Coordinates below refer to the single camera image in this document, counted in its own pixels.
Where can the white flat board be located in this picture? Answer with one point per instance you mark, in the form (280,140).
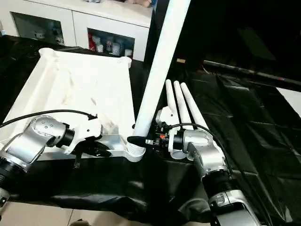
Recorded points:
(292,96)

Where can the white blue patterned roll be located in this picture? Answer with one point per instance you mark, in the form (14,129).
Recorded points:
(2,31)

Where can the dark long rod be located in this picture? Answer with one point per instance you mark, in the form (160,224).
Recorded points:
(247,70)

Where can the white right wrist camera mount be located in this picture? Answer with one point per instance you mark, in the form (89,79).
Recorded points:
(164,115)

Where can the small gold object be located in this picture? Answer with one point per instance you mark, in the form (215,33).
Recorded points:
(181,60)

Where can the white glass door cabinet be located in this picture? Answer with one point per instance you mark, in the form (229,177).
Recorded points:
(77,23)

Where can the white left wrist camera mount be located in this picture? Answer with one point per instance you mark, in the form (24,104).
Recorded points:
(87,129)

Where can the white cup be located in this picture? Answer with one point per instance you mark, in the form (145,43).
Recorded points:
(128,52)

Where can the white plastic table leg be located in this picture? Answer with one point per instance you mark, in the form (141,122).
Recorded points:
(160,58)
(195,110)
(182,106)
(171,99)

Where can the red package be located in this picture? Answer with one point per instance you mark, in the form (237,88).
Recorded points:
(90,41)

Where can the white tub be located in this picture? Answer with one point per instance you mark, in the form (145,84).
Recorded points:
(116,48)

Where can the white jar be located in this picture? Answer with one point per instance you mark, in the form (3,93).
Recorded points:
(100,48)

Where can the black robot foot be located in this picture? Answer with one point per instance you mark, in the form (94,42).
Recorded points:
(80,223)

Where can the white plastic table top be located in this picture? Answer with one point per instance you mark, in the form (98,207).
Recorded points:
(82,82)

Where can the black work mat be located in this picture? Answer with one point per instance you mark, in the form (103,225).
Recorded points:
(247,141)

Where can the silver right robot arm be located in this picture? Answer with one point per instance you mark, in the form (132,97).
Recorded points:
(207,150)

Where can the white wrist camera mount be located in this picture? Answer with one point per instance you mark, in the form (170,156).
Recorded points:
(164,115)
(87,129)

